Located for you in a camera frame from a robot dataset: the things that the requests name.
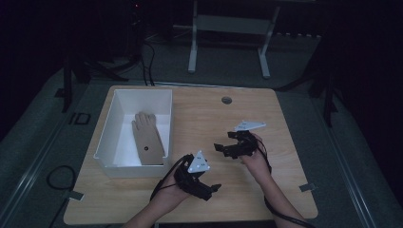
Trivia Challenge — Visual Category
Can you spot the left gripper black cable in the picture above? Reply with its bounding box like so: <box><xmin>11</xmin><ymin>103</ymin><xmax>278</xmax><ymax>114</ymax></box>
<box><xmin>149</xmin><ymin>154</ymin><xmax>194</xmax><ymax>202</ymax></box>

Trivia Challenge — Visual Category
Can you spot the grey tape piece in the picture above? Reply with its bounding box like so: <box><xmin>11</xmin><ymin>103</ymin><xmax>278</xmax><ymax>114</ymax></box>
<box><xmin>298</xmin><ymin>182</ymin><xmax>318</xmax><ymax>193</ymax></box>
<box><xmin>67</xmin><ymin>190</ymin><xmax>86</xmax><ymax>202</ymax></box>

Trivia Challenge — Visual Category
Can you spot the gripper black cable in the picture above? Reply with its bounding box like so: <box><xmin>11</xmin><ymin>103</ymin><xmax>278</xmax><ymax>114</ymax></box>
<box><xmin>149</xmin><ymin>154</ymin><xmax>194</xmax><ymax>202</ymax></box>
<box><xmin>256</xmin><ymin>136</ymin><xmax>317</xmax><ymax>228</ymax></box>

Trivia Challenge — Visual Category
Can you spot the black rectangular floor marker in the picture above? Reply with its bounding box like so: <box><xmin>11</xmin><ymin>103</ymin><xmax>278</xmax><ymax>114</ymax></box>
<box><xmin>68</xmin><ymin>111</ymin><xmax>92</xmax><ymax>125</ymax></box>

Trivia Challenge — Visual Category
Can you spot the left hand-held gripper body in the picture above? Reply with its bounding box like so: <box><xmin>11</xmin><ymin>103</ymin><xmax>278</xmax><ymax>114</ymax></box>
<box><xmin>173</xmin><ymin>149</ymin><xmax>213</xmax><ymax>201</ymax></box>

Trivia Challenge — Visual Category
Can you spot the person's left hand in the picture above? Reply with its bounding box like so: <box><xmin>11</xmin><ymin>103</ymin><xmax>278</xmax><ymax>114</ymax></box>
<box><xmin>154</xmin><ymin>172</ymin><xmax>192</xmax><ymax>208</ymax></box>

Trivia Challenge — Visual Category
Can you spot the person's right hand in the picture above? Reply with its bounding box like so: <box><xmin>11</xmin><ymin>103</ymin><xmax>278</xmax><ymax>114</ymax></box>
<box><xmin>239</xmin><ymin>132</ymin><xmax>272</xmax><ymax>183</ymax></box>

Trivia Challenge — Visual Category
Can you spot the beige glove with dark dot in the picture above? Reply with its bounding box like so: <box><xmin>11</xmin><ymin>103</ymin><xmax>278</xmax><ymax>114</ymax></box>
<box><xmin>130</xmin><ymin>111</ymin><xmax>166</xmax><ymax>166</ymax></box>

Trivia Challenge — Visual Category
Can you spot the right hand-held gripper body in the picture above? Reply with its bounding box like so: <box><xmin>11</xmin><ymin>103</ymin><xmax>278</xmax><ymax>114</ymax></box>
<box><xmin>222</xmin><ymin>120</ymin><xmax>267</xmax><ymax>160</ymax></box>

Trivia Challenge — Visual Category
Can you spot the black tripod stand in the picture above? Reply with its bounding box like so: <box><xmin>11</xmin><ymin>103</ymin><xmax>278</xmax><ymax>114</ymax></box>
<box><xmin>54</xmin><ymin>51</ymin><xmax>129</xmax><ymax>114</ymax></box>
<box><xmin>307</xmin><ymin>67</ymin><xmax>343</xmax><ymax>128</ymax></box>

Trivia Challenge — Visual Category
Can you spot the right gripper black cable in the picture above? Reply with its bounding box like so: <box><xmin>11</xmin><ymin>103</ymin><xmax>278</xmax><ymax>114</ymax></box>
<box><xmin>256</xmin><ymin>136</ymin><xmax>317</xmax><ymax>228</ymax></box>

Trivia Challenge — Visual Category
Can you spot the white metal stand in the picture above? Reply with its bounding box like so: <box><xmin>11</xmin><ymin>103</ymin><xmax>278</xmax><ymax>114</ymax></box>
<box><xmin>187</xmin><ymin>0</ymin><xmax>282</xmax><ymax>80</ymax></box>

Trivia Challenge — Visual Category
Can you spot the white rectangular box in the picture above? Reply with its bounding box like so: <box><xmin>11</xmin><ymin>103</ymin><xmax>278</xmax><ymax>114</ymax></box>
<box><xmin>92</xmin><ymin>87</ymin><xmax>174</xmax><ymax>180</ymax></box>

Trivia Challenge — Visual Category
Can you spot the looped black floor cable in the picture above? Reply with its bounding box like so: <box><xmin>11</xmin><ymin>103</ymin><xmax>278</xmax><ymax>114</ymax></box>
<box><xmin>46</xmin><ymin>164</ymin><xmax>78</xmax><ymax>192</ymax></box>

